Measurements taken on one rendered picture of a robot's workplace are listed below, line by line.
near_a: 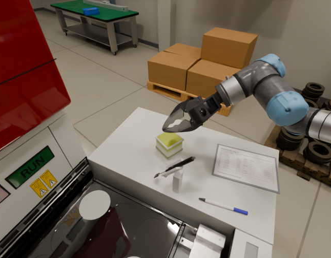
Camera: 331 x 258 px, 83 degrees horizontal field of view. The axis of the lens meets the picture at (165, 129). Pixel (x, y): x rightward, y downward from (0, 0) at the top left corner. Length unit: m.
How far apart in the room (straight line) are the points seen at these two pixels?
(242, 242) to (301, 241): 1.26
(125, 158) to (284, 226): 1.43
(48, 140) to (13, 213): 0.20
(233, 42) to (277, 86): 2.07
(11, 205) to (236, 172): 0.65
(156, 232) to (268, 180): 0.39
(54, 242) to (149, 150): 0.39
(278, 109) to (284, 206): 1.49
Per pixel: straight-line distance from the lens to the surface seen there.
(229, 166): 0.70
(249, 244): 0.61
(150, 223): 0.65
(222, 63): 2.67
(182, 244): 0.68
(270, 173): 0.74
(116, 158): 0.71
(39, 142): 0.59
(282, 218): 1.86
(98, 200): 0.71
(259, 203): 0.66
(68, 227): 0.71
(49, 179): 0.67
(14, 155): 0.57
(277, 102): 0.49
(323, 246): 1.91
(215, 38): 2.62
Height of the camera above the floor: 1.51
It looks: 43 degrees down
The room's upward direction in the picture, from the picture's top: straight up
